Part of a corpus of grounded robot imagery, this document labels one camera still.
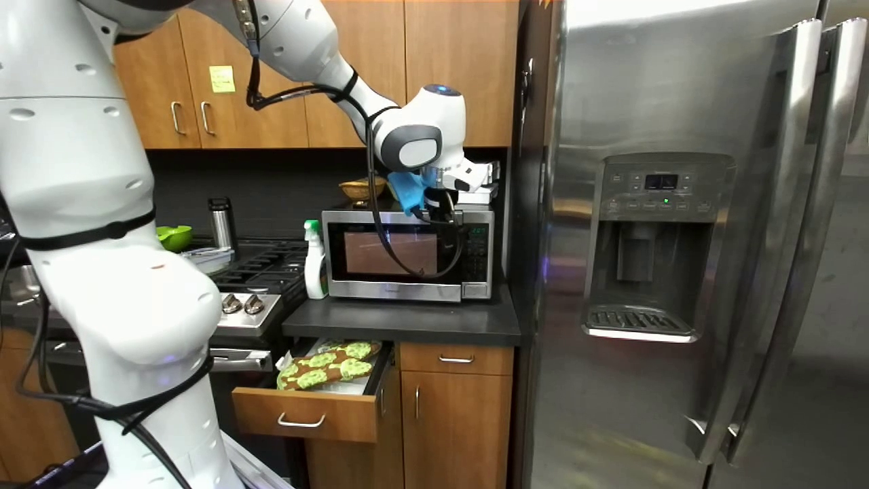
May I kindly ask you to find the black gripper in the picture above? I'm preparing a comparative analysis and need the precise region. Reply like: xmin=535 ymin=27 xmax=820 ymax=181
xmin=420 ymin=181 xmax=466 ymax=225

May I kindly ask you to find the stainless steel microwave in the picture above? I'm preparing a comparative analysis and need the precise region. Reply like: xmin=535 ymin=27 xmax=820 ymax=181
xmin=319 ymin=204 xmax=497 ymax=306

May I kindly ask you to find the stack of white containers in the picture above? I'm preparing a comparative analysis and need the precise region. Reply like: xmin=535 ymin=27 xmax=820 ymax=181
xmin=469 ymin=160 xmax=502 ymax=209

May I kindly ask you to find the brown wooden bowl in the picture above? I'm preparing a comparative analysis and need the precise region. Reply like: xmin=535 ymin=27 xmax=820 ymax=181
xmin=335 ymin=176 xmax=388 ymax=209

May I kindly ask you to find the black countertop slab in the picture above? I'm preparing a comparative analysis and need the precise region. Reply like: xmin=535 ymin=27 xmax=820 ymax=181
xmin=280 ymin=284 xmax=524 ymax=348

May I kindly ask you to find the white spray bottle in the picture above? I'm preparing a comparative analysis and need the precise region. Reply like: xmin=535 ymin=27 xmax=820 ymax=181
xmin=302 ymin=217 xmax=327 ymax=303

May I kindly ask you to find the wooden upper cabinet door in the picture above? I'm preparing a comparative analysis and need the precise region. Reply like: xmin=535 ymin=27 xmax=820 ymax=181
xmin=177 ymin=3 xmax=308 ymax=153
xmin=302 ymin=0 xmax=410 ymax=151
xmin=110 ymin=16 xmax=198 ymax=153
xmin=401 ymin=0 xmax=524 ymax=151

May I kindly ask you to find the wooden cabinet door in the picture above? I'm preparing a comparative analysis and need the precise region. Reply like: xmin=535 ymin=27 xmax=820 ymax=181
xmin=398 ymin=371 xmax=515 ymax=489
xmin=110 ymin=16 xmax=198 ymax=153
xmin=302 ymin=0 xmax=410 ymax=151
xmin=302 ymin=364 xmax=405 ymax=489
xmin=401 ymin=0 xmax=524 ymax=151
xmin=177 ymin=3 xmax=308 ymax=153

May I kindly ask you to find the small closed wooden drawer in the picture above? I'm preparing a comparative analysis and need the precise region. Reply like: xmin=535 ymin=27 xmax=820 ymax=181
xmin=397 ymin=344 xmax=515 ymax=379

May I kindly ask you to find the stainless gas stove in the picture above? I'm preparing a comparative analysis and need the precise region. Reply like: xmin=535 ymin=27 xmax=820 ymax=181
xmin=183 ymin=240 xmax=308 ymax=375

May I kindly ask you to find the green patterned oven mitt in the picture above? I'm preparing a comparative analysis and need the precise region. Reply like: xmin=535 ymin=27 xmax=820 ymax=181
xmin=273 ymin=338 xmax=382 ymax=394

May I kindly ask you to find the steel tumbler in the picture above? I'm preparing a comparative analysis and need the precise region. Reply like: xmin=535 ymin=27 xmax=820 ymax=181
xmin=206 ymin=197 xmax=238 ymax=255

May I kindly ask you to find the wooden lower cabinet door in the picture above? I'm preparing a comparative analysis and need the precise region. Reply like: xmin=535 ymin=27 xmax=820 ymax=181
xmin=398 ymin=371 xmax=515 ymax=489
xmin=302 ymin=364 xmax=405 ymax=489

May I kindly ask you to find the grey metal pan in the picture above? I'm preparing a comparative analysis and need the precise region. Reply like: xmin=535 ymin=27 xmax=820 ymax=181
xmin=182 ymin=246 xmax=238 ymax=276

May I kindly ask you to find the open wooden drawer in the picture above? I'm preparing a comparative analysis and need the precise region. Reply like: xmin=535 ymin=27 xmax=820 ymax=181
xmin=228 ymin=335 xmax=393 ymax=447

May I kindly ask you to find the yellow sticky note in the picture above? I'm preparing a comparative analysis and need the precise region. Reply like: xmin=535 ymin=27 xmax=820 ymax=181
xmin=206 ymin=62 xmax=238 ymax=96

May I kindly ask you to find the green bowl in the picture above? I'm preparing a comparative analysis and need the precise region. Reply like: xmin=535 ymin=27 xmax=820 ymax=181
xmin=155 ymin=224 xmax=198 ymax=255

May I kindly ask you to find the stainless steel refrigerator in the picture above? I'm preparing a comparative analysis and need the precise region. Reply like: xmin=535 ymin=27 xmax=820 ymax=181
xmin=509 ymin=0 xmax=869 ymax=489

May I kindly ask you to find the wooden lower cabinet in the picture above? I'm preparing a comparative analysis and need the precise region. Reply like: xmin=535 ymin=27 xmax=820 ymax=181
xmin=0 ymin=327 xmax=82 ymax=483

